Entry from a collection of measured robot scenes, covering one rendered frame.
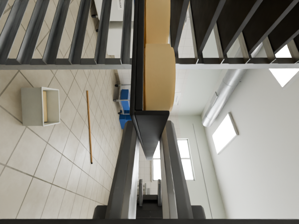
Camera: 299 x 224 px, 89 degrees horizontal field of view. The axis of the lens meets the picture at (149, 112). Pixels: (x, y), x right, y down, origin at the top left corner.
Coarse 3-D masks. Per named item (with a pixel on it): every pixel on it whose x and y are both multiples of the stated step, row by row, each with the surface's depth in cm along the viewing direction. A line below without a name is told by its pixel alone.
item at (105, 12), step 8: (104, 0) 64; (104, 8) 64; (104, 16) 63; (104, 24) 62; (104, 32) 60; (104, 40) 59; (96, 48) 54; (104, 48) 58; (96, 56) 54; (104, 56) 56; (104, 64) 55
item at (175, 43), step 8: (176, 0) 46; (184, 0) 36; (176, 8) 46; (184, 8) 38; (176, 16) 46; (184, 16) 40; (176, 24) 46; (176, 32) 46; (176, 40) 48; (176, 48) 51
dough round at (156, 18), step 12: (156, 0) 11; (168, 0) 11; (144, 12) 11; (156, 12) 11; (168, 12) 11; (144, 24) 11; (156, 24) 11; (168, 24) 11; (144, 36) 12; (156, 36) 12; (168, 36) 12
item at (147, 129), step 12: (144, 0) 8; (132, 60) 6; (132, 72) 6; (132, 84) 6; (132, 96) 6; (132, 108) 6; (132, 120) 6; (144, 120) 6; (156, 120) 6; (144, 132) 8; (156, 132) 8; (144, 144) 13; (156, 144) 13
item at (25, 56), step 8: (40, 0) 65; (48, 0) 66; (40, 8) 65; (32, 16) 60; (40, 16) 63; (32, 24) 60; (40, 24) 62; (32, 32) 60; (24, 40) 56; (32, 40) 59; (24, 48) 56; (32, 48) 57; (24, 56) 56; (32, 56) 56; (24, 64) 55
